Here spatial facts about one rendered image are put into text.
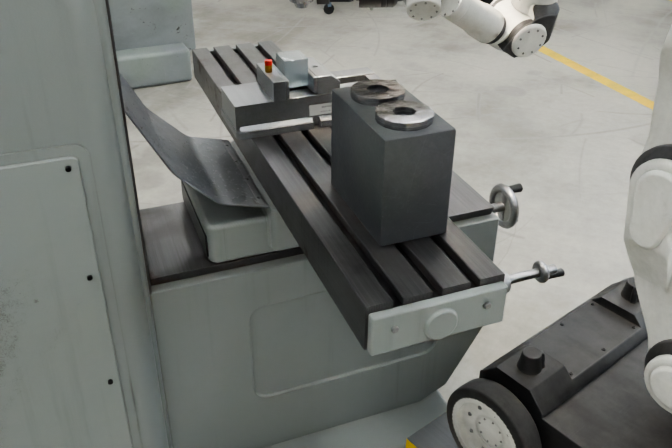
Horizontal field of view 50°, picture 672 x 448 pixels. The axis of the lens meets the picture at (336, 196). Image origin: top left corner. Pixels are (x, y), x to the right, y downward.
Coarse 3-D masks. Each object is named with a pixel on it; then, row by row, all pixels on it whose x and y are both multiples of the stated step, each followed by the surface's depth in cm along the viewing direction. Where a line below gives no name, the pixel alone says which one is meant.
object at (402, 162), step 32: (352, 96) 119; (384, 96) 117; (352, 128) 117; (384, 128) 109; (416, 128) 108; (448, 128) 109; (352, 160) 120; (384, 160) 107; (416, 160) 109; (448, 160) 112; (352, 192) 122; (384, 192) 110; (416, 192) 112; (448, 192) 115; (384, 224) 113; (416, 224) 115
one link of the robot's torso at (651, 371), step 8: (656, 360) 125; (664, 360) 124; (648, 368) 127; (656, 368) 125; (664, 368) 124; (648, 376) 128; (656, 376) 125; (664, 376) 124; (648, 384) 128; (656, 384) 126; (664, 384) 125; (656, 392) 126; (664, 392) 125; (656, 400) 128; (664, 400) 126; (664, 408) 127
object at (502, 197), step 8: (504, 184) 183; (520, 184) 184; (496, 192) 186; (504, 192) 182; (512, 192) 181; (496, 200) 188; (504, 200) 184; (512, 200) 180; (496, 208) 183; (504, 208) 184; (512, 208) 180; (504, 216) 185; (512, 216) 181; (504, 224) 185; (512, 224) 182
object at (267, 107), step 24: (264, 72) 152; (336, 72) 163; (360, 72) 164; (240, 96) 151; (264, 96) 151; (288, 96) 149; (312, 96) 152; (240, 120) 148; (264, 120) 150; (288, 120) 152; (312, 120) 154
